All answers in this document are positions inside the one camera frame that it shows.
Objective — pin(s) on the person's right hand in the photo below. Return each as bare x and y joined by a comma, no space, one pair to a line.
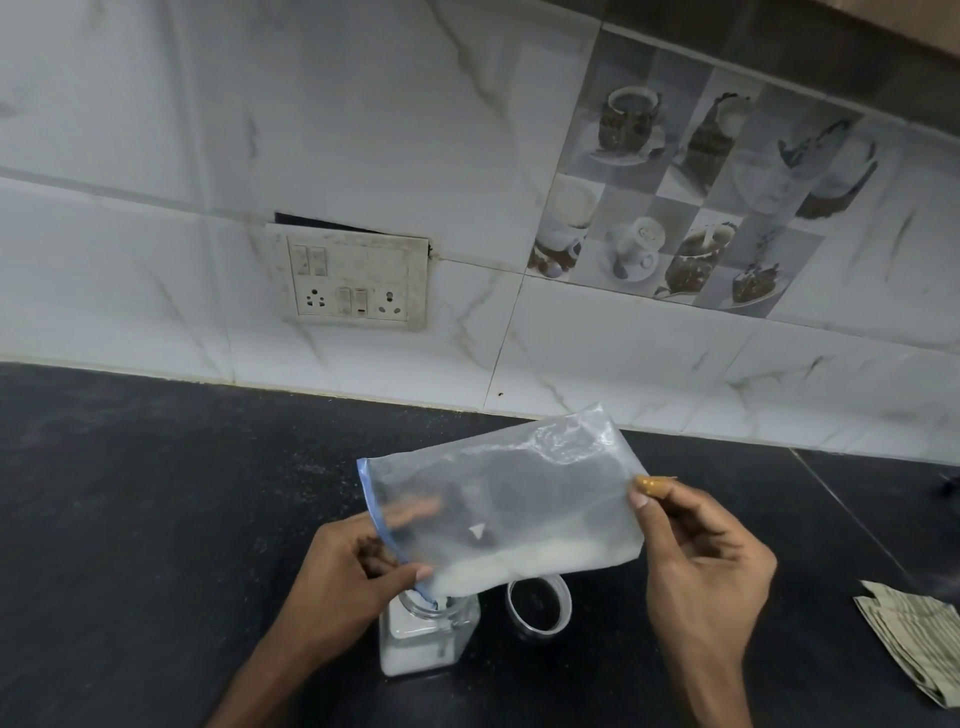
705,577

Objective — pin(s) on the person's left hand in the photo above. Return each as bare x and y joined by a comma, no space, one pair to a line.
339,585

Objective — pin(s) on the person's right thumb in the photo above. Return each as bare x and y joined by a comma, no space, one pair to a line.
664,525

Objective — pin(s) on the person's left thumb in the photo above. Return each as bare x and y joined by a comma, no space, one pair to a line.
397,579

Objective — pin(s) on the clear zip plastic bag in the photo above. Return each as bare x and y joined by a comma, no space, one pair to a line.
517,502

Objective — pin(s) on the person's right forearm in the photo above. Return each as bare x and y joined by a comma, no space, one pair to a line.
712,686

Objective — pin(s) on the person's left forearm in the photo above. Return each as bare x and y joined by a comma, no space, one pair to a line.
262,686

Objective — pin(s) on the square glass jar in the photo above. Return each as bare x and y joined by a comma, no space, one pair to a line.
424,634

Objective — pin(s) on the white sugar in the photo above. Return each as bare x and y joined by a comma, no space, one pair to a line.
525,566

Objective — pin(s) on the clear round jar lid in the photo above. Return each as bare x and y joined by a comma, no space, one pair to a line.
538,607

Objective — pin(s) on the folded striped cloth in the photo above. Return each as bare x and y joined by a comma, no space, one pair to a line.
913,637

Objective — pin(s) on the white wall switch socket panel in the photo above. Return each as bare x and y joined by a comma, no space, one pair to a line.
351,276

